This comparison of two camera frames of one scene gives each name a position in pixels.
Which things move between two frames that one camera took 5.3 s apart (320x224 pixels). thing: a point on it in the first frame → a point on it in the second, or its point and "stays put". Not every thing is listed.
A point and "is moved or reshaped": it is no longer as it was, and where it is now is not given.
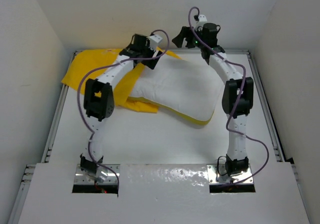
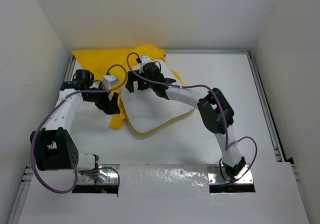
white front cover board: x=164 y=193 stays put
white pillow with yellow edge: x=192 y=91 is moved or reshaped
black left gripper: x=147 y=46 → x=112 y=107
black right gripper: x=178 y=40 → x=130 y=84
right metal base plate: x=218 y=174 stays put
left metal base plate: x=103 y=175 stays put
